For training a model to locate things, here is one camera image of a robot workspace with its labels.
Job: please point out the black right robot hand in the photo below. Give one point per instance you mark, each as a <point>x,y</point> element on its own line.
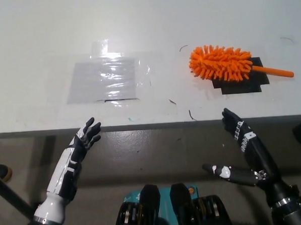
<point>261,157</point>

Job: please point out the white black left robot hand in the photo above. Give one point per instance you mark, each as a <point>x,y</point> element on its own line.
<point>65,170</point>

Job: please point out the orange microfibre duster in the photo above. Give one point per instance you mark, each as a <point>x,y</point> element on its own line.
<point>218,63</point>

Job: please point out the black shoe with tan sole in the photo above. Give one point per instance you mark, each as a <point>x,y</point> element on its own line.
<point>1,172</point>

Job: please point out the black tape patch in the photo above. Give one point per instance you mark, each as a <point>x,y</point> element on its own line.
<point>240,87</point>

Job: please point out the taped clear plastic sheet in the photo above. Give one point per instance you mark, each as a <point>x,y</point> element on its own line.
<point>101,82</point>

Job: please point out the black metal frame bar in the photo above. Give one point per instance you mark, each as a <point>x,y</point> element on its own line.
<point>11,194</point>

